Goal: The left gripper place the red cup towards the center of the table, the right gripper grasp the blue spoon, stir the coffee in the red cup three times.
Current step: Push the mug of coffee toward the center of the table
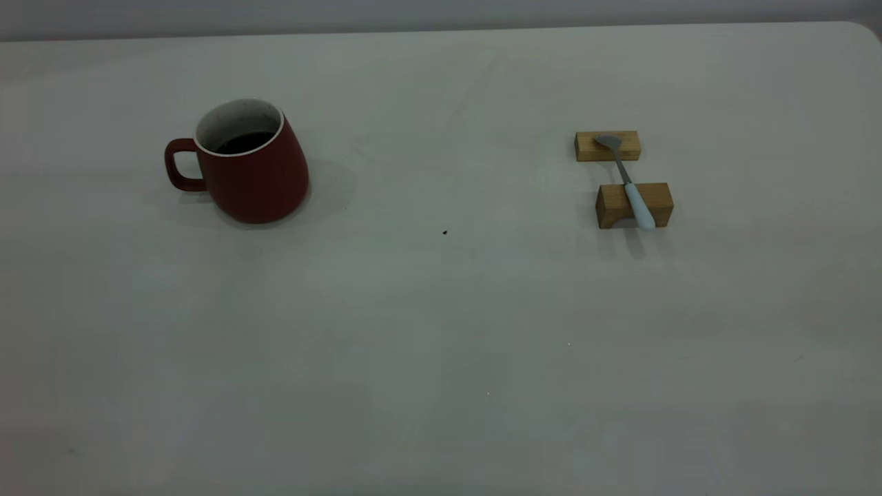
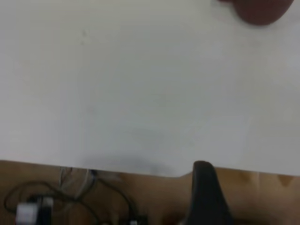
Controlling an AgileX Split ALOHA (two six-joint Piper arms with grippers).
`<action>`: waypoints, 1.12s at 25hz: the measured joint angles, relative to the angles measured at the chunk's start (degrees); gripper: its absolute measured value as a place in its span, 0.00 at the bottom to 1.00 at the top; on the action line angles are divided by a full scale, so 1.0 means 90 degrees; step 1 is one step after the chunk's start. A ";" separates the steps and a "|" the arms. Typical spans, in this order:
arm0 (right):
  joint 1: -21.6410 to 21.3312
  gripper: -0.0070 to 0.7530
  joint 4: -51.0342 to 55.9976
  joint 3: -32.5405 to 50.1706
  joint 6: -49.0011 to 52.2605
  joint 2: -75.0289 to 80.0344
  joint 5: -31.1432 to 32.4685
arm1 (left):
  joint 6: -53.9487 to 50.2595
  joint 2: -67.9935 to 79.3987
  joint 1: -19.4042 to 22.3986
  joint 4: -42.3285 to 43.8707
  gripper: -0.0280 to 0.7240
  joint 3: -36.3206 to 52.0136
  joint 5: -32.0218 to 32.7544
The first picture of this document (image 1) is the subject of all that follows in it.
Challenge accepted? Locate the red ceramic mug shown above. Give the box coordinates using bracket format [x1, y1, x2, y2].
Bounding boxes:
[164, 98, 310, 225]

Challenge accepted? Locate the spoon with pale blue handle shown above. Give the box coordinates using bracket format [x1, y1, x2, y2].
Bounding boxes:
[593, 134, 657, 231]

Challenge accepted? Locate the flat rectangular wooden block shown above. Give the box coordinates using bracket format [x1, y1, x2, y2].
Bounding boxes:
[575, 130, 642, 163]

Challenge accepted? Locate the arched wooden block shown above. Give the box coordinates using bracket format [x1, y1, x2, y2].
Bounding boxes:
[595, 182, 675, 229]

